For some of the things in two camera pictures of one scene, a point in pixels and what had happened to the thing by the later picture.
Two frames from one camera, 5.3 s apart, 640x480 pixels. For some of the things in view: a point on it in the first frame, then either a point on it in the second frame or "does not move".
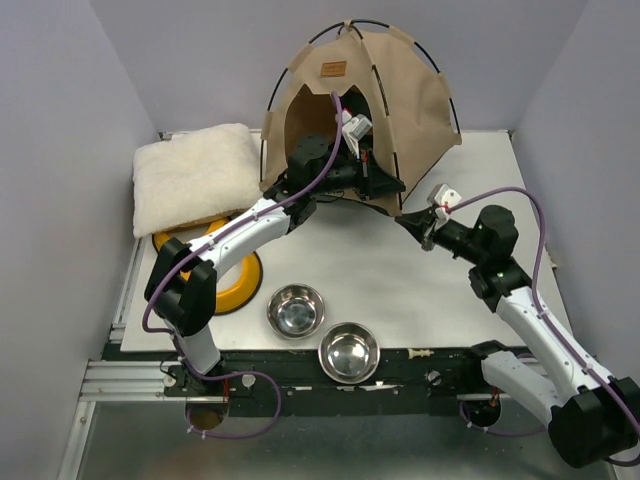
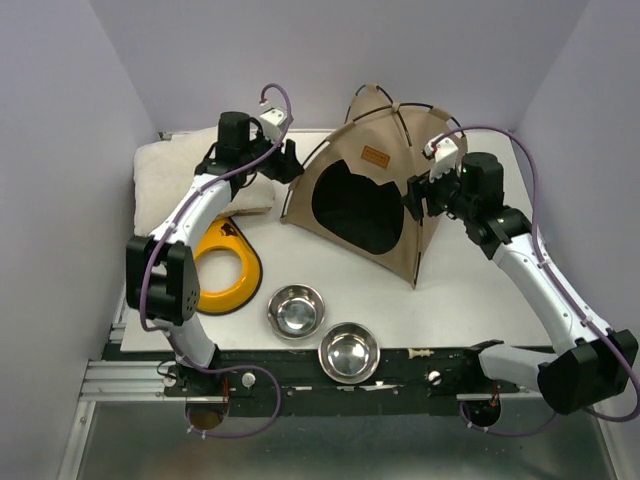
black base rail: x=295 y=383 does not move
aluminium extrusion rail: x=143 y=381 does not move
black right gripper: x=418 y=224 to x=416 y=189
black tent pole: x=358 y=23 to x=410 y=142
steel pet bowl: x=296 y=311 does not move
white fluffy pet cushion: x=185 y=176 does not move
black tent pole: x=381 y=93 to x=354 y=118
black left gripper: x=379 y=180 to x=286 y=167
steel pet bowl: x=349 y=353 does not move
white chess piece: x=422 y=353 does not move
